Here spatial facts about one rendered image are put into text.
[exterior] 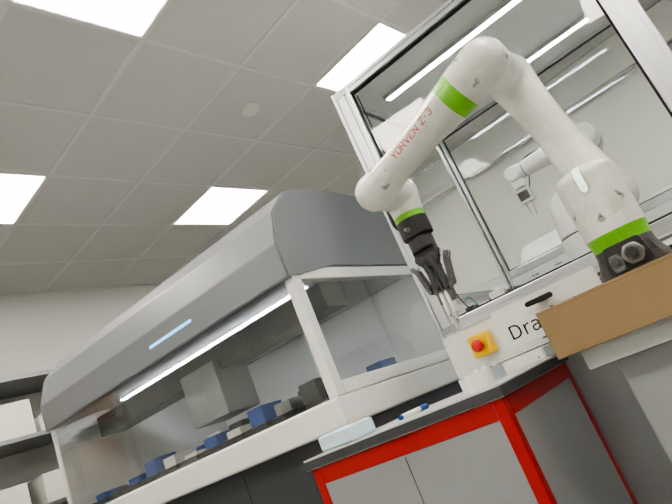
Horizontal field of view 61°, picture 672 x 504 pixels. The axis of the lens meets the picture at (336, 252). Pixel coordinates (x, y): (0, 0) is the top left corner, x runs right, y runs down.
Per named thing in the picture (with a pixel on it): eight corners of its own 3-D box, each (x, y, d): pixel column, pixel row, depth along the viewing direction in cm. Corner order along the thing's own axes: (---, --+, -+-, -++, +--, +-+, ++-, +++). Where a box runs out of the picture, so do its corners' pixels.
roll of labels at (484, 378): (467, 394, 145) (460, 379, 146) (492, 383, 145) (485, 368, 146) (473, 392, 138) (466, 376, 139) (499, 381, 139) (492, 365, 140)
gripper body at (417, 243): (401, 244, 164) (414, 274, 162) (425, 230, 160) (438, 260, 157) (414, 245, 170) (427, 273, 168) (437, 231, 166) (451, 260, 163)
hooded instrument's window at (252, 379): (333, 397, 198) (287, 279, 210) (74, 517, 288) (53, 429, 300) (464, 354, 291) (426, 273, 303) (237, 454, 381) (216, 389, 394)
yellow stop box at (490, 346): (493, 351, 184) (483, 330, 186) (474, 359, 188) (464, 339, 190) (499, 349, 189) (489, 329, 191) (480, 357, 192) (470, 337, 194)
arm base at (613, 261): (674, 251, 102) (656, 221, 103) (592, 287, 108) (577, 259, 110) (673, 253, 124) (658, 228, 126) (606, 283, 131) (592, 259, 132)
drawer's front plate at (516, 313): (613, 306, 138) (591, 265, 141) (507, 351, 153) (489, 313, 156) (615, 305, 140) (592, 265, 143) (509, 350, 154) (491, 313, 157)
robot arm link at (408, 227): (432, 213, 169) (408, 228, 174) (413, 211, 159) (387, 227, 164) (441, 231, 167) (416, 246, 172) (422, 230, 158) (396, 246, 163)
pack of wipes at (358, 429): (378, 430, 158) (372, 414, 160) (354, 440, 152) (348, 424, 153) (345, 442, 168) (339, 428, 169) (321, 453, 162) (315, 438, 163)
